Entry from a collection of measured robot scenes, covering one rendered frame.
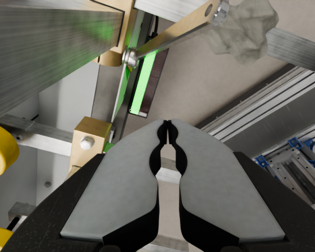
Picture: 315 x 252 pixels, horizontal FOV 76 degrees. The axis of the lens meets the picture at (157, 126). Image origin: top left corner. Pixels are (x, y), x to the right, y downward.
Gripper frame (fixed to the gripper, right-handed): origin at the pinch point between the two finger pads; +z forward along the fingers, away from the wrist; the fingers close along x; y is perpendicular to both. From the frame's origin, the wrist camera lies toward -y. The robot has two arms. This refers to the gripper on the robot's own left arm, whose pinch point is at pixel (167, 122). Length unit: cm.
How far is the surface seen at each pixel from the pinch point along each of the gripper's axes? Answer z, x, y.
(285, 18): 101, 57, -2
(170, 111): 101, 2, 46
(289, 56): 14.6, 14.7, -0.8
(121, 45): 13.7, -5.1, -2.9
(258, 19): 13.7, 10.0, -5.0
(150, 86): 30.5, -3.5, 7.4
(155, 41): 7.3, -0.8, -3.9
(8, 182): 26, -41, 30
